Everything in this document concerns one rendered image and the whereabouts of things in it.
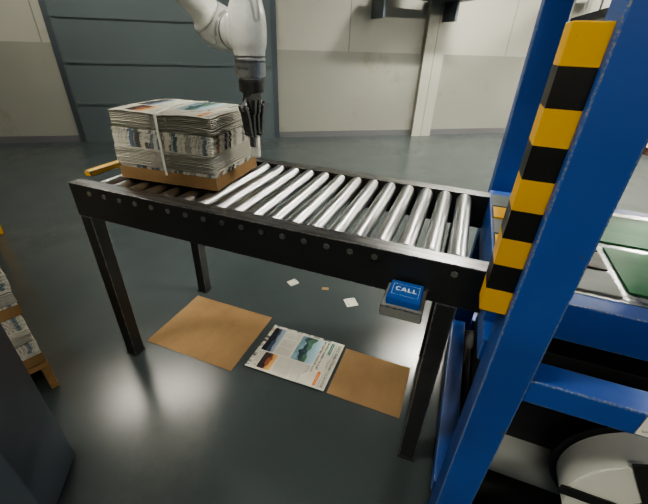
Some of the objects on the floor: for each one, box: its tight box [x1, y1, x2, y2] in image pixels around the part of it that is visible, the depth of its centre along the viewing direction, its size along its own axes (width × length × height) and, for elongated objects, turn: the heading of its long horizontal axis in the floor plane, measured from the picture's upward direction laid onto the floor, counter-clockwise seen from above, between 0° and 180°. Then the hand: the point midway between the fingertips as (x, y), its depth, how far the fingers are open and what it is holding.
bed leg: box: [397, 302, 456, 462], centre depth 110 cm, size 6×6×68 cm
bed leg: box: [190, 242, 213, 293], centre depth 186 cm, size 6×6×68 cm
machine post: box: [426, 0, 648, 504], centre depth 69 cm, size 9×9×155 cm
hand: (255, 146), depth 118 cm, fingers closed
